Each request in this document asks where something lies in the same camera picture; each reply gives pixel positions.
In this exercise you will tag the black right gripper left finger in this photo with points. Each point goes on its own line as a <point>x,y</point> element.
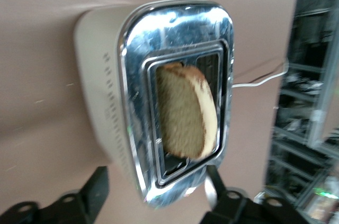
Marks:
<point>69,208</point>

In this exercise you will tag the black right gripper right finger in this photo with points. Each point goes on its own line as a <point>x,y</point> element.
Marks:
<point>243,210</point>

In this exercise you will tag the slice of brown bread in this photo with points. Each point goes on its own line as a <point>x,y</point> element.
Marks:
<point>182,112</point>

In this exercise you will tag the cream and chrome toaster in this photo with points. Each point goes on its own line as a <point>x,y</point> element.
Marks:
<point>132,49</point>

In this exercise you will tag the cluttered metal shelving rack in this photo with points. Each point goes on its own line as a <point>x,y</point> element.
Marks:
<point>317,118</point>

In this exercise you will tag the brown table cover mat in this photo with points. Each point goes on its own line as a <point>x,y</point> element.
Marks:
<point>39,49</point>

